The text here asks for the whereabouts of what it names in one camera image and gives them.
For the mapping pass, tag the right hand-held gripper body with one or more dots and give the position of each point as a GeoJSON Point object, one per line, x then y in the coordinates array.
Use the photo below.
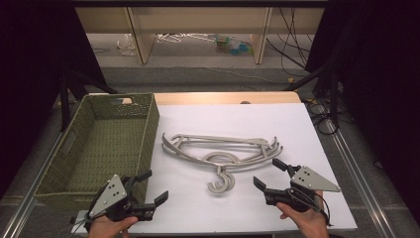
{"type": "Point", "coordinates": [307, 180]}

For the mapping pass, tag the person's right hand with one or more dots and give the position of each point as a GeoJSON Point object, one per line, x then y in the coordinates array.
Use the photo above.
{"type": "Point", "coordinates": [310, 224]}

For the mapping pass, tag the green woven basket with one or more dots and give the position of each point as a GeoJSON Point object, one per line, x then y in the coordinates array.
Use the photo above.
{"type": "Point", "coordinates": [109, 148]}

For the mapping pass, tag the white table sheet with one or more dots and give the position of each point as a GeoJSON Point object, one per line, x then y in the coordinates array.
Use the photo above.
{"type": "Point", "coordinates": [247, 122]}

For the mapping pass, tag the pile of colourful toys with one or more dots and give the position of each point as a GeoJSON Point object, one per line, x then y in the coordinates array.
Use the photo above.
{"type": "Point", "coordinates": [232, 46]}

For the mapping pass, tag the person's left hand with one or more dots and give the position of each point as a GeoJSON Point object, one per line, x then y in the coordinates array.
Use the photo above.
{"type": "Point", "coordinates": [107, 229]}

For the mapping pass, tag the beige wooden shelf unit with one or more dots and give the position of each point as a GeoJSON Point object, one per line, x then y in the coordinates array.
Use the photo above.
{"type": "Point", "coordinates": [198, 20]}

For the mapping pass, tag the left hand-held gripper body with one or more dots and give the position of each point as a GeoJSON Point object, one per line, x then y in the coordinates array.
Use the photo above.
{"type": "Point", "coordinates": [112, 195]}

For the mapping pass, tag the black metal stand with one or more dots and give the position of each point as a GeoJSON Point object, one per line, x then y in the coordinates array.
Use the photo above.
{"type": "Point", "coordinates": [334, 92]}
{"type": "Point", "coordinates": [64, 102]}

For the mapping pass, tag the clear plastic bag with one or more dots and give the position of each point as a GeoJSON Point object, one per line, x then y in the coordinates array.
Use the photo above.
{"type": "Point", "coordinates": [126, 44]}

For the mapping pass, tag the metal floor rail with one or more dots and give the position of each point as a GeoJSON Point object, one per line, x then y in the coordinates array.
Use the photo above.
{"type": "Point", "coordinates": [360, 185]}
{"type": "Point", "coordinates": [26, 201]}

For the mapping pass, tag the dark curtain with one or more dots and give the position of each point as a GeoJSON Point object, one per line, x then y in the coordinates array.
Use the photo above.
{"type": "Point", "coordinates": [379, 82]}
{"type": "Point", "coordinates": [29, 82]}

